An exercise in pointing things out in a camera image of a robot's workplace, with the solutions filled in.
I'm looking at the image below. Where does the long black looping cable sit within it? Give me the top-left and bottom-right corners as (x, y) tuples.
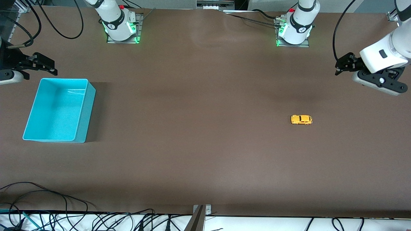
(0, 182), (97, 231)

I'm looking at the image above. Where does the long black right arm cable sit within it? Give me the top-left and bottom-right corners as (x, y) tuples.
(35, 0), (84, 39)

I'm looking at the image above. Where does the teal cable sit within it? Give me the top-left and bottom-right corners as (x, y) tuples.
(0, 209), (42, 230)

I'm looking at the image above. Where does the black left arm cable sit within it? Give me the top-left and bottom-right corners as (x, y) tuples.
(333, 0), (357, 61)

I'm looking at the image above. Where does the grey power strip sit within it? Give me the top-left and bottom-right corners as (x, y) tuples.
(197, 0), (235, 10)

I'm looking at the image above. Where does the black cable with metal plug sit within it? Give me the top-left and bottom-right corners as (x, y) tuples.
(0, 0), (42, 48)

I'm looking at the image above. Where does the thick black base cable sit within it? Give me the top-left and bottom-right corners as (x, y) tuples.
(252, 9), (280, 20)

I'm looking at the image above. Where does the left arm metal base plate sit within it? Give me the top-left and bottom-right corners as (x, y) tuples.
(275, 18), (310, 48)

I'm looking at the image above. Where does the turquoise plastic bin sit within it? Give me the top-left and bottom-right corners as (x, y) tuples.
(22, 78), (96, 143)

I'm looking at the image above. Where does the grey metal bar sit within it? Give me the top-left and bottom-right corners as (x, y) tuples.
(184, 205), (205, 231)

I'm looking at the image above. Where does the black cable tangle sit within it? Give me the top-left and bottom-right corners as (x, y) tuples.
(87, 209), (180, 231)

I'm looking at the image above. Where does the yellow beetle toy car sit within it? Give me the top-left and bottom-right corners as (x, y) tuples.
(291, 115), (313, 125)

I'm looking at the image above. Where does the thin grey cable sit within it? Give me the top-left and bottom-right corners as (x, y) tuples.
(141, 8), (157, 23)

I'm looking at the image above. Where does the metal bracket plate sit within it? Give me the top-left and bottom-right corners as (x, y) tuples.
(193, 204), (212, 216)

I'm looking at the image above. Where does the thin black looping cable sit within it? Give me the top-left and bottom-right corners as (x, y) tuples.
(0, 190), (89, 225)

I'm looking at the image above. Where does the thin black table cable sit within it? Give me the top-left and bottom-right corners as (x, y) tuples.
(223, 10), (283, 27)

